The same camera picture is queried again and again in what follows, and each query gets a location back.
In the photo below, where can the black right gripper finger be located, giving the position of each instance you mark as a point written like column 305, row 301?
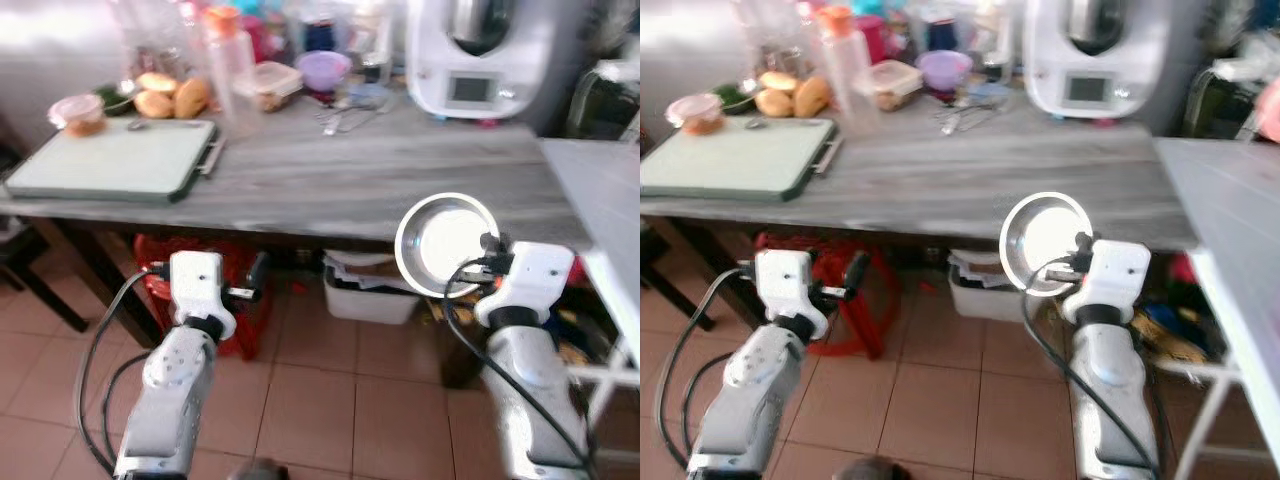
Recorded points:
column 491, row 243
column 1082, row 241

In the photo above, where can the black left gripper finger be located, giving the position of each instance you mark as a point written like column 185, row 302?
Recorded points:
column 856, row 272
column 259, row 272

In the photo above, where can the round steel plate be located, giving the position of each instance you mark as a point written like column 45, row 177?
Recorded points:
column 1040, row 240
column 440, row 240

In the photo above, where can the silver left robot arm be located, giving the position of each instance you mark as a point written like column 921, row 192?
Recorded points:
column 750, row 395
column 165, row 400

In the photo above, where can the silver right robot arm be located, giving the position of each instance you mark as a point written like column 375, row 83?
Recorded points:
column 1110, row 390
column 530, row 390

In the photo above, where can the red plastic chair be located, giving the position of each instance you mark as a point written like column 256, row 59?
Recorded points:
column 245, row 335
column 870, row 335

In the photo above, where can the grey top wooden table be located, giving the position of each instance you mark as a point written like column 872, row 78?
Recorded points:
column 300, row 225
column 900, row 225

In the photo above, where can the white plastic bin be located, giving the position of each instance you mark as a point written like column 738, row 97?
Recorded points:
column 365, row 300
column 980, row 300

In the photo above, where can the white folding table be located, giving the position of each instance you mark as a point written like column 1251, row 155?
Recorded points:
column 1230, row 200
column 600, row 200

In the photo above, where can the white kitchen machine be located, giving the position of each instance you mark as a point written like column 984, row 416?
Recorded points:
column 1095, row 90
column 480, row 90

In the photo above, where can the dark wooden side table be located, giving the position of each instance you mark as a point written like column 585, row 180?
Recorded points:
column 20, row 245
column 648, row 245

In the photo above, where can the pale green cutting board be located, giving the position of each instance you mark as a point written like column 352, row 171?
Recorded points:
column 730, row 160
column 110, row 160

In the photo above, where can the metal tongs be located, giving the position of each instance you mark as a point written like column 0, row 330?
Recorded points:
column 962, row 120
column 345, row 120

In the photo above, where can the blue plastic lid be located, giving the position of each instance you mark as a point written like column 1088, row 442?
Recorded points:
column 988, row 95
column 368, row 95

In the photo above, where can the black chair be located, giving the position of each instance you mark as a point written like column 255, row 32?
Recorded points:
column 1215, row 105
column 600, row 105

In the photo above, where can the brown bread bun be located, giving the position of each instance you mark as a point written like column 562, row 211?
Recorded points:
column 774, row 104
column 778, row 81
column 192, row 98
column 812, row 97
column 157, row 82
column 153, row 105

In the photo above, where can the clear square food container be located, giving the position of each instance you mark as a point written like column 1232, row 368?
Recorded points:
column 888, row 85
column 268, row 85

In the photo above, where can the clear bottle with orange cap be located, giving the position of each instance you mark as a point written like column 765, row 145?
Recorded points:
column 230, row 70
column 850, row 70

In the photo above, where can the dark bowl of greens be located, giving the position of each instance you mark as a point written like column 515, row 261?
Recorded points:
column 735, row 99
column 115, row 100

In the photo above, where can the purple plastic bowl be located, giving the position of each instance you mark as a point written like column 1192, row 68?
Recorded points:
column 944, row 70
column 324, row 70

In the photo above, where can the round container with pink lid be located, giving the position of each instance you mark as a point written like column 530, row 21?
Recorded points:
column 695, row 115
column 77, row 115

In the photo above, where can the pink plastic cup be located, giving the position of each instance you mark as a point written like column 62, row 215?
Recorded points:
column 876, row 38
column 258, row 38

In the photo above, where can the dark blue cup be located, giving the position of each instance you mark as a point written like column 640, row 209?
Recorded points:
column 320, row 32
column 940, row 32

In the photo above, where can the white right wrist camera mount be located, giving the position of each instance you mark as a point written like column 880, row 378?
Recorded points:
column 535, row 275
column 1115, row 275

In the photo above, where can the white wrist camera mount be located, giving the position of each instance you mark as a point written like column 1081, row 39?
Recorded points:
column 785, row 280
column 1115, row 275
column 195, row 280
column 535, row 275

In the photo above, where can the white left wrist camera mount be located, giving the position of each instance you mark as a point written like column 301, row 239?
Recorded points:
column 195, row 280
column 785, row 280

